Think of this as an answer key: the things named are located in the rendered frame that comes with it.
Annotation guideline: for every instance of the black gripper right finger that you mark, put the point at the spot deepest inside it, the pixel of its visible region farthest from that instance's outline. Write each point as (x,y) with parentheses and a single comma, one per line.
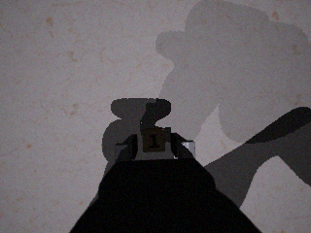
(182,148)

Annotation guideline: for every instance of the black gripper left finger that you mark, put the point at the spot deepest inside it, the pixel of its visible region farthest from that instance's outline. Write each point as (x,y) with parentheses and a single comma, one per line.
(127,150)

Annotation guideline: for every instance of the tan cube with black digit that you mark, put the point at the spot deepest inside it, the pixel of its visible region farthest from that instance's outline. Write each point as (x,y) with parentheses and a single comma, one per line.
(153,139)

